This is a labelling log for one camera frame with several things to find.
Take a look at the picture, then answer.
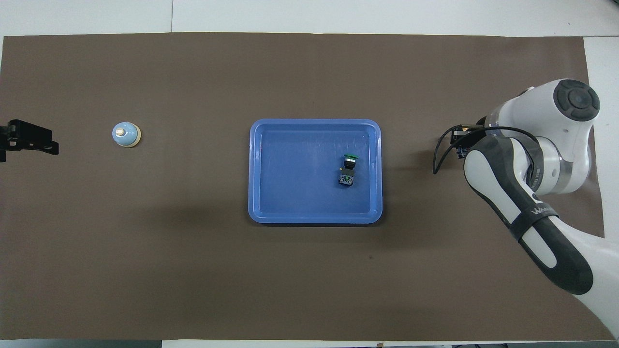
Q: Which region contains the brown table mat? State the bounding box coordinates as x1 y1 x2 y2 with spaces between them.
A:
0 32 616 341

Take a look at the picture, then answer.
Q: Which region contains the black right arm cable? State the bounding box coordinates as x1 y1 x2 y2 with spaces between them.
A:
433 125 542 175

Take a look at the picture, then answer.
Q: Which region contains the blue service bell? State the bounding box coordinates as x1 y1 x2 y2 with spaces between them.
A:
112 121 142 148

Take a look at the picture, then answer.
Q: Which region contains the green push button switch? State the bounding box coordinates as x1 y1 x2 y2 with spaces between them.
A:
338 154 359 188

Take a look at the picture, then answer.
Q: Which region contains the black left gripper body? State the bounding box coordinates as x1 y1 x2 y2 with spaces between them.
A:
0 119 30 162

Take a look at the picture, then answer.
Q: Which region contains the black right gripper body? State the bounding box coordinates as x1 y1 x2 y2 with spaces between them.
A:
451 117 488 148

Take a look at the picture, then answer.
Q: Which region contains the blue plastic tray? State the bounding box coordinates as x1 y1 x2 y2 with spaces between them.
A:
248 118 383 224

